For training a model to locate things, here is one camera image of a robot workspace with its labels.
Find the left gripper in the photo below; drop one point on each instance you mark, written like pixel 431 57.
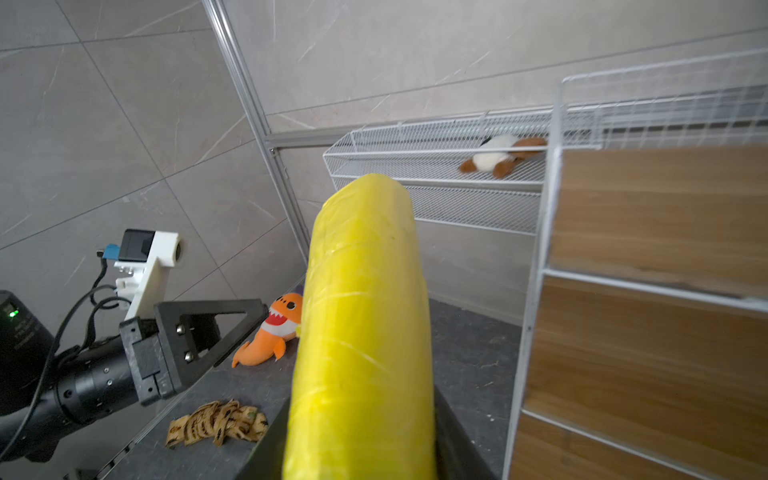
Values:
pixel 186 339

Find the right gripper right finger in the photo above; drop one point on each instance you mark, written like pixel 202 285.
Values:
pixel 456 456

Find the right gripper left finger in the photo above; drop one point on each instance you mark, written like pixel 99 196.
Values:
pixel 266 460

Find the yellow roll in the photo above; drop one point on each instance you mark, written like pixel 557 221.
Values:
pixel 362 403

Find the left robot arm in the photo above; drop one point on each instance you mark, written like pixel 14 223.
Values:
pixel 48 394

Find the tiger striped small toy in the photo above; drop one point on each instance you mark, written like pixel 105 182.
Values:
pixel 218 421

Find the orange shark plush toy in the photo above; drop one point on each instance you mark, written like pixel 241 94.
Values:
pixel 280 326

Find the brown white plush puppy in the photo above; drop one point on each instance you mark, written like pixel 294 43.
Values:
pixel 501 163

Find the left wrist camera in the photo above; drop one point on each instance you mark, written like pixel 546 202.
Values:
pixel 146 257

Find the white three-tier wire shelf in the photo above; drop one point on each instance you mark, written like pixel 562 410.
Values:
pixel 643 352

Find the white wall wire basket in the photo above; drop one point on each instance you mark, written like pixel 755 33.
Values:
pixel 425 156

